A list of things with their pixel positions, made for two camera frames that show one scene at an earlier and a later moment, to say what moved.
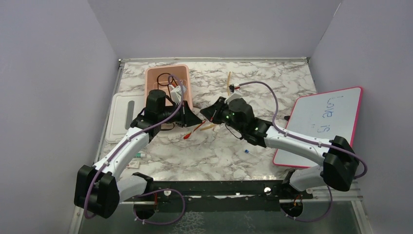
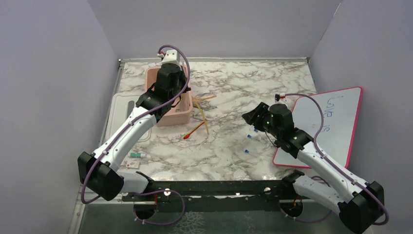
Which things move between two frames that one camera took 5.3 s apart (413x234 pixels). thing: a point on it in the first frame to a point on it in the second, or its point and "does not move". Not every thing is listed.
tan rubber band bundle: [228, 80] to [196, 98]
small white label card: [135, 164] does not move
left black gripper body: [178, 117] to [181, 85]
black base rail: [194, 196] does not move
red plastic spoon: [187, 136] does not move
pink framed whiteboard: [325, 115] does not move
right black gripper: [212, 113] to [252, 118]
